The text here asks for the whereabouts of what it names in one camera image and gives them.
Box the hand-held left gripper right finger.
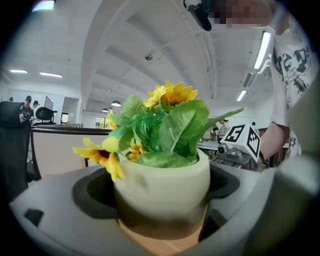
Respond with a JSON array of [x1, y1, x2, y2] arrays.
[[179, 154, 320, 256]]

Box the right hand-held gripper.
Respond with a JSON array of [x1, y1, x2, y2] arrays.
[[216, 123, 261, 171]]

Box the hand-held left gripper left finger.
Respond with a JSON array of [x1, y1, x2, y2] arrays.
[[9, 164, 151, 256]]

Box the yellow sunflower bouquet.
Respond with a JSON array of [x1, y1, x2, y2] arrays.
[[71, 81, 245, 241]]

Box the person's right forearm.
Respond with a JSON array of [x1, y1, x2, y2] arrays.
[[258, 121, 291, 168]]

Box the white printed shirt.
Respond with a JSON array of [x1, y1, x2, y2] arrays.
[[268, 14, 320, 161]]

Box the window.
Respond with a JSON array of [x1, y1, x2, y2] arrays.
[[95, 116, 111, 130]]

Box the black office chair with headrest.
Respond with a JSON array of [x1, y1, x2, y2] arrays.
[[34, 106, 58, 126]]

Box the grey display board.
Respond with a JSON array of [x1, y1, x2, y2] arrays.
[[43, 95, 55, 111]]

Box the person's head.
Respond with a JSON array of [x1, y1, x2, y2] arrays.
[[212, 0, 276, 28]]

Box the beige partition with black rail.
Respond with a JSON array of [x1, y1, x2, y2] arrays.
[[29, 124, 113, 180]]

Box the black head-worn camera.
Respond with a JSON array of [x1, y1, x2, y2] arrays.
[[183, 0, 213, 32]]

